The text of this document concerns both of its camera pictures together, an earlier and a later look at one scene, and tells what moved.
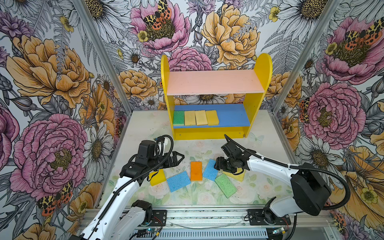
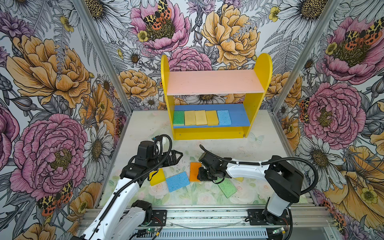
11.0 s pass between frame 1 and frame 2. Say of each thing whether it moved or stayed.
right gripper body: moved
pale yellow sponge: stayed
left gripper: stayed
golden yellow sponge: stayed
